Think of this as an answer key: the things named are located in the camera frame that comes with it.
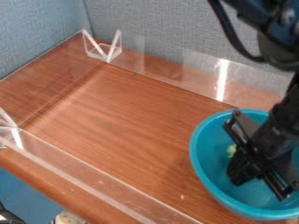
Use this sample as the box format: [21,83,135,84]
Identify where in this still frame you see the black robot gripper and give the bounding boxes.
[224,110,299,200]

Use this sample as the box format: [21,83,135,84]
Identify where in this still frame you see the red toy strawberry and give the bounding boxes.
[227,144,236,158]

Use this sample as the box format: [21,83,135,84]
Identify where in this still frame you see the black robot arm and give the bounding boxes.
[209,0,299,200]

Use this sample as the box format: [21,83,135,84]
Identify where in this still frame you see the blue plastic bowl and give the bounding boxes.
[189,109,299,221]

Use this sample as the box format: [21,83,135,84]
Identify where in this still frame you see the clear acrylic front barrier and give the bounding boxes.
[5,129,201,224]

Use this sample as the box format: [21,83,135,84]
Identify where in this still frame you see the clear acrylic barrier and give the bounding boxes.
[112,33,292,110]
[5,129,201,224]

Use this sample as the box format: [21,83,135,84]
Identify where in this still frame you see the clear acrylic back barrier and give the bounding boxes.
[112,33,292,110]

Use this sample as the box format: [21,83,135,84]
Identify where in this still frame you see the clear acrylic corner bracket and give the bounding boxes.
[81,29,123,63]

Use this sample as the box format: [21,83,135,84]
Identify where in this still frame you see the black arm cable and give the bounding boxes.
[207,0,269,63]

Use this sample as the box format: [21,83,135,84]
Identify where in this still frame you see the clear acrylic left bracket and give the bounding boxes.
[0,108,24,150]

